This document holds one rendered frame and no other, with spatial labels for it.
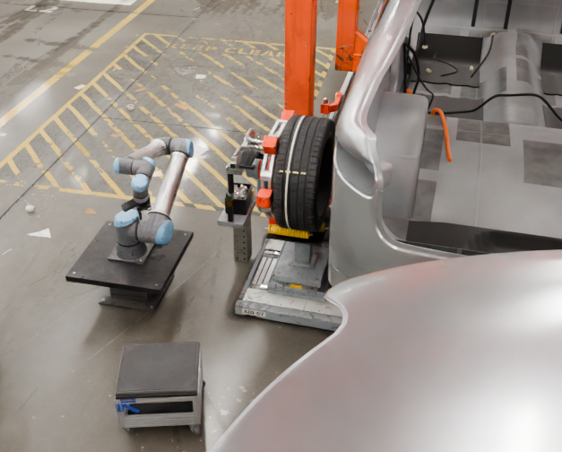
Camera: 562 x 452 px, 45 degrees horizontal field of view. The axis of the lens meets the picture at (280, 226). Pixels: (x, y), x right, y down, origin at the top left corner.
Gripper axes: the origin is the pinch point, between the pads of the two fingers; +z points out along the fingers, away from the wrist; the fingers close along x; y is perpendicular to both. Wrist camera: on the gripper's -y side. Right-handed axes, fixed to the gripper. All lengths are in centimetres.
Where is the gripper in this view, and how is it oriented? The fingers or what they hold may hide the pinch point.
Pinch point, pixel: (137, 214)
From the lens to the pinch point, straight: 416.1
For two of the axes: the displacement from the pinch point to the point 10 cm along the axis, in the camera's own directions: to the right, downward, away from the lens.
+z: -1.5, 4.8, 8.7
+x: -3.3, -8.5, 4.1
